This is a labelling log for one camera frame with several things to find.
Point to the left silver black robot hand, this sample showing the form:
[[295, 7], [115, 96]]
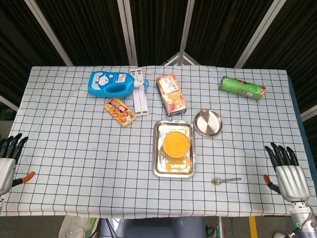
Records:
[[7, 173]]

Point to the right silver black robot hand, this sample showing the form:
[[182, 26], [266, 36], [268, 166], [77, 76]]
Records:
[[292, 181]]

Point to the metal spoon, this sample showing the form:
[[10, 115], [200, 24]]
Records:
[[218, 181]]

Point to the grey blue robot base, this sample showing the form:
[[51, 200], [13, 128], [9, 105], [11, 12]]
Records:
[[153, 229]]

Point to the white bowl of orange powder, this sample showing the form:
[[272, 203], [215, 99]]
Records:
[[176, 145]]

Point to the checkered white tablecloth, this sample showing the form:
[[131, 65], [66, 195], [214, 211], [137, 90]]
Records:
[[74, 161]]

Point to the clear plastic bag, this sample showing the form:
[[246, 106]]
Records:
[[74, 228]]

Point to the round steel plate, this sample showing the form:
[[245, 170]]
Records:
[[208, 122]]

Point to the green chips can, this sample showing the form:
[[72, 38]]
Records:
[[240, 88]]

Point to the yellow curry box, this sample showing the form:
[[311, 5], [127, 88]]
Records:
[[120, 112]]

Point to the rectangular steel tray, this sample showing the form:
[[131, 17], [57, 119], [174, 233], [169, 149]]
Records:
[[159, 161]]

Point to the blue detergent bottle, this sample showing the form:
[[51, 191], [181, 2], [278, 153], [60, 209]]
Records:
[[109, 84]]

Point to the white plastic sealing clip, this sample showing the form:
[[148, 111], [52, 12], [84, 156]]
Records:
[[137, 104], [144, 104]]

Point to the orange blue snack box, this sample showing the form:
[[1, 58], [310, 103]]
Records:
[[172, 94]]

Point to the dark folding screen white frame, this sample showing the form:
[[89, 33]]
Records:
[[94, 32]]

